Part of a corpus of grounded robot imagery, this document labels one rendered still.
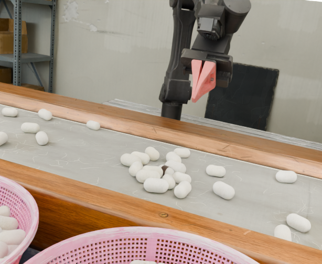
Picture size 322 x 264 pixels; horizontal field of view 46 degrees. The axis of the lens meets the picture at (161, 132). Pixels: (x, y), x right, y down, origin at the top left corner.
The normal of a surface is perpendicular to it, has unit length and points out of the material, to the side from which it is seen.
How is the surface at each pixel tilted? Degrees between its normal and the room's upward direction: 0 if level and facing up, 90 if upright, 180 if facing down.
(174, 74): 87
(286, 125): 90
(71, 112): 45
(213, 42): 40
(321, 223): 0
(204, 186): 0
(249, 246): 0
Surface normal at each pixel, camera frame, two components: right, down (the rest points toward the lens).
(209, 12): -0.12, -0.57
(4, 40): 0.87, 0.24
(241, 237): 0.12, -0.95
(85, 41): -0.39, 0.22
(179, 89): 0.20, 0.26
